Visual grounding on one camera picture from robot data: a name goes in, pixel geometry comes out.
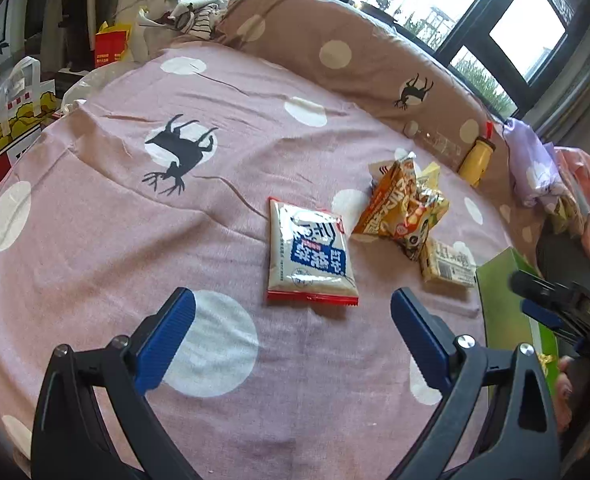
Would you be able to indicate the red fries carton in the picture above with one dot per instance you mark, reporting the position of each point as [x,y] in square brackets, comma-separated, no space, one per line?
[111,43]

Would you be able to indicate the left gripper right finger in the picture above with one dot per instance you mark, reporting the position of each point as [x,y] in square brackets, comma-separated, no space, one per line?
[519,438]

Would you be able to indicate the black window frame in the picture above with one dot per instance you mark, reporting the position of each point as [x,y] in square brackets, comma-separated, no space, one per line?
[508,52]

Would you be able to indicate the person's right hand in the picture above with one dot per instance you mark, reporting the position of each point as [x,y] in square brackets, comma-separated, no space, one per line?
[564,389]

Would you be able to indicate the clear plastic bottle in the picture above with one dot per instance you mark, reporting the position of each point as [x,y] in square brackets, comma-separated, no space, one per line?
[438,143]

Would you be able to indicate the white blue red snack bag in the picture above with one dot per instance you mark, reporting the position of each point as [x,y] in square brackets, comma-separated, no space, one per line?
[309,256]

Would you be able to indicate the brown polka dot bolster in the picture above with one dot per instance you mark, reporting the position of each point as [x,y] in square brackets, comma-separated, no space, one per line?
[305,94]

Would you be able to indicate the yellow green corn snack bag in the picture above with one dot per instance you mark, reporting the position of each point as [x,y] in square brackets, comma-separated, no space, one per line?
[428,191]

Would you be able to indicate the clear cracker pack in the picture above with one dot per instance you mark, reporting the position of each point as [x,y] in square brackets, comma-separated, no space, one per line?
[442,263]

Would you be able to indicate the green cardboard box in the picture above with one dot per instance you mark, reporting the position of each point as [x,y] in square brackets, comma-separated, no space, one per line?
[506,326]

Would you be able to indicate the white popcorn snack bag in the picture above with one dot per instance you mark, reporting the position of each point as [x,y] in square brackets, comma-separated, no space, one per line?
[377,170]

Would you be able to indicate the white fries print bag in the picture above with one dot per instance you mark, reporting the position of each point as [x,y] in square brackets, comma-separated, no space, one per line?
[27,106]

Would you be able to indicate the white striped cloth pile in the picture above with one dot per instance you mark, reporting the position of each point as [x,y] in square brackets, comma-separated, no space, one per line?
[196,19]

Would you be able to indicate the orange panda snack bag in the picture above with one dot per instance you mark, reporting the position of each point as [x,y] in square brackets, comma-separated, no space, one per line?
[395,211]

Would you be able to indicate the pink polka dot bedsheet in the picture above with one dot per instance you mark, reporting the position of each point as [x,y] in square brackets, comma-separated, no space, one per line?
[107,214]

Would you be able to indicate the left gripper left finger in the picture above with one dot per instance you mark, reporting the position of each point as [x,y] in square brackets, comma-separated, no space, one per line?
[69,437]

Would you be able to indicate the gold brown snack bag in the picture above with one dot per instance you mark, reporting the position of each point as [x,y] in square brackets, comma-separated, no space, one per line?
[545,360]

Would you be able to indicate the purple folded blanket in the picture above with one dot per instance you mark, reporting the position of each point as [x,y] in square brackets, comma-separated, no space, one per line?
[535,176]

